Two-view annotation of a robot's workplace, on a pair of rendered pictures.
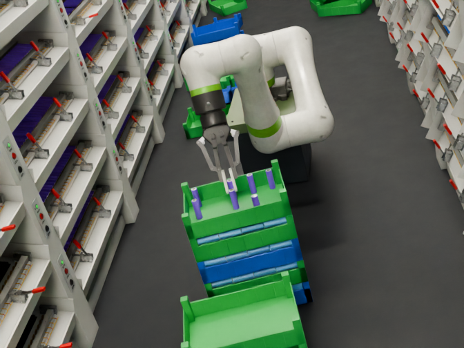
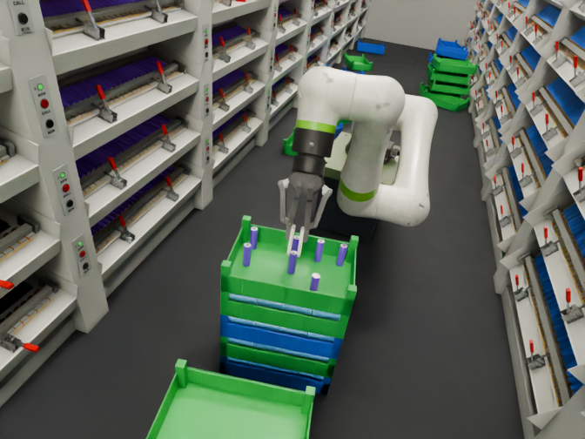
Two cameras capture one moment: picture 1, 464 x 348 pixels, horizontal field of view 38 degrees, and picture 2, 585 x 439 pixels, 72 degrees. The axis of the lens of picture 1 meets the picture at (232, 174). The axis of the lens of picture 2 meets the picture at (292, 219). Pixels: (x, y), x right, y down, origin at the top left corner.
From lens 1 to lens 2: 1.04 m
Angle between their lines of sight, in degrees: 7
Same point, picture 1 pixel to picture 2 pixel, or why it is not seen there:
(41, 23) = not seen: outside the picture
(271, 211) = (326, 303)
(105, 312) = (124, 295)
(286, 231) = (333, 328)
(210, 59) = (338, 91)
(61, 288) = (67, 272)
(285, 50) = (408, 118)
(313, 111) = (414, 195)
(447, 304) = not seen: outside the picture
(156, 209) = (226, 205)
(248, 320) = (244, 423)
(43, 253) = (53, 229)
